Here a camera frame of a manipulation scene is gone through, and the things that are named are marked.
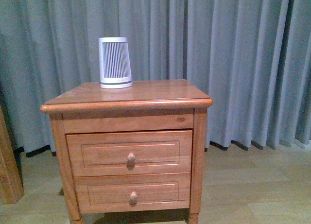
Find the wooden drawer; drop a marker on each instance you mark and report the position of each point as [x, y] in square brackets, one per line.
[102, 194]
[130, 153]

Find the wooden nightstand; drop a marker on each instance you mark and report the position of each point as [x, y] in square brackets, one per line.
[165, 105]

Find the white slatted air purifier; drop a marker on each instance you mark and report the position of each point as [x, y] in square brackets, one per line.
[115, 68]

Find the grey curtain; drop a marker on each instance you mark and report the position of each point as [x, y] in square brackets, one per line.
[252, 57]

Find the wooden bed frame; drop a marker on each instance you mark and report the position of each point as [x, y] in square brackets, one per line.
[11, 189]

